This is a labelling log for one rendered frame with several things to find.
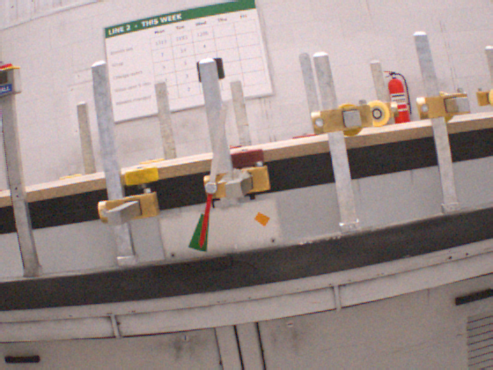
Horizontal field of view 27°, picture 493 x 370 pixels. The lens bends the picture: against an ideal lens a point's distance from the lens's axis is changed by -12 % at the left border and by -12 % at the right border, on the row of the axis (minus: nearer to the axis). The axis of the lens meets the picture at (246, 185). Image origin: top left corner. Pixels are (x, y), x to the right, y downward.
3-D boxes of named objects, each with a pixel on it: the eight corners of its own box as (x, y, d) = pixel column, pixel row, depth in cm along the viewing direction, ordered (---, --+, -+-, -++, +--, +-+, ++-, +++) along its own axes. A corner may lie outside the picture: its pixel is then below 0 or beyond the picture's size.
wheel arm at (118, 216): (123, 228, 221) (120, 207, 221) (108, 231, 221) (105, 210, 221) (155, 210, 264) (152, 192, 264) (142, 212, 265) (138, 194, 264)
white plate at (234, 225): (283, 244, 243) (275, 198, 242) (165, 262, 245) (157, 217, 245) (283, 244, 244) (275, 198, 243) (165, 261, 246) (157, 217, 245)
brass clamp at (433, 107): (471, 113, 237) (467, 92, 237) (421, 120, 239) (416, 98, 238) (467, 113, 244) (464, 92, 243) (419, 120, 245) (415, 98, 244)
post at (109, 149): (136, 268, 247) (104, 59, 244) (121, 270, 247) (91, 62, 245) (138, 265, 250) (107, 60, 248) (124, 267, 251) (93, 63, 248)
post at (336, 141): (362, 265, 243) (327, 51, 241) (347, 268, 243) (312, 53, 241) (362, 263, 247) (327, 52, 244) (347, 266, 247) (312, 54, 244)
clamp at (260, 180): (269, 189, 243) (265, 166, 242) (207, 200, 244) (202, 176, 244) (270, 188, 248) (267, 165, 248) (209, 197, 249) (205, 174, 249)
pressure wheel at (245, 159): (269, 197, 254) (261, 146, 253) (233, 203, 254) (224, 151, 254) (271, 195, 262) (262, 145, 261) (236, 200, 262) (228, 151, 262)
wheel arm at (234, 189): (244, 202, 216) (240, 179, 216) (226, 204, 217) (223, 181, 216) (259, 186, 260) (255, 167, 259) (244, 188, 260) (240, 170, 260)
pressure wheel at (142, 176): (171, 211, 262) (163, 162, 262) (145, 217, 257) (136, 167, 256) (150, 212, 268) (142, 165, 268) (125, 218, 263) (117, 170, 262)
